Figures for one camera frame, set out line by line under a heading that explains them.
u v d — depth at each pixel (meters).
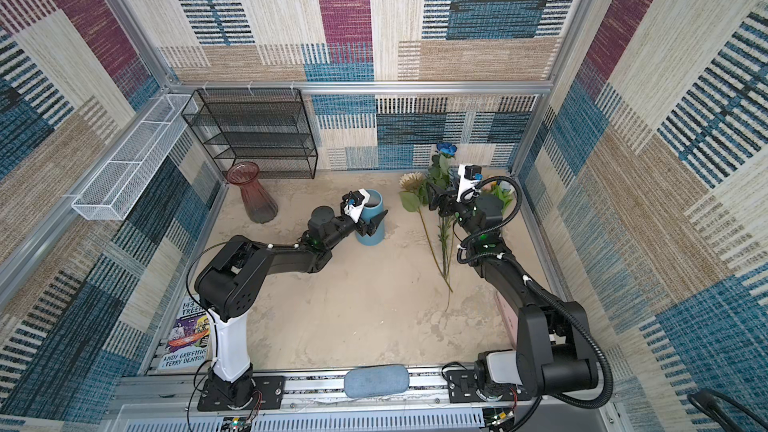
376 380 0.73
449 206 0.73
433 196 0.76
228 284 0.53
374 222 0.83
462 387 0.73
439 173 1.04
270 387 0.76
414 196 1.09
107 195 0.70
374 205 0.84
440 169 1.05
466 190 0.71
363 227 0.82
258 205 1.01
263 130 1.08
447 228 1.00
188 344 0.79
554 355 0.42
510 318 0.81
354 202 0.77
